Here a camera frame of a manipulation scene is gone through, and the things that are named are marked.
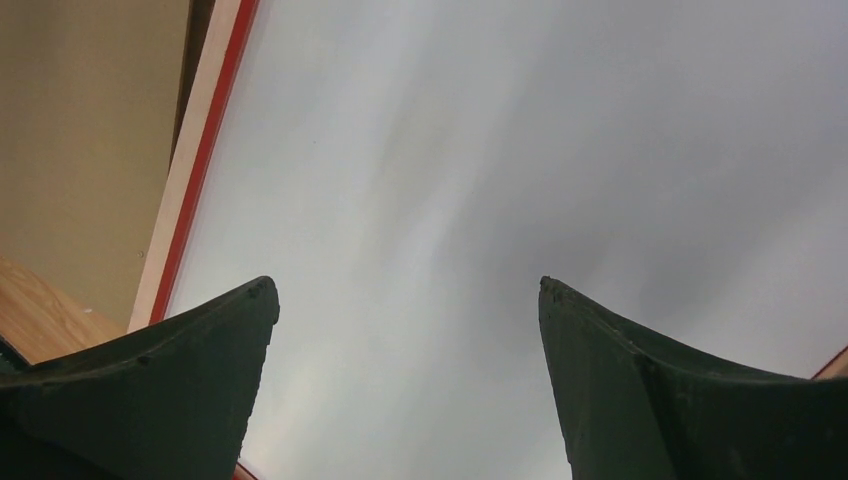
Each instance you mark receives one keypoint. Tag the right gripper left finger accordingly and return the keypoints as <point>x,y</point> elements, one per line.
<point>67,418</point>

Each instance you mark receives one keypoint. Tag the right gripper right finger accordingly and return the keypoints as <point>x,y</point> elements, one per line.
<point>635,404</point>

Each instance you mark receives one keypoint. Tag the seascape photo print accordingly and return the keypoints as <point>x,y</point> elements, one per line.
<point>408,171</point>

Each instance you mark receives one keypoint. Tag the brown backing board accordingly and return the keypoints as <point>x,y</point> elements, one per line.
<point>89,98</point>

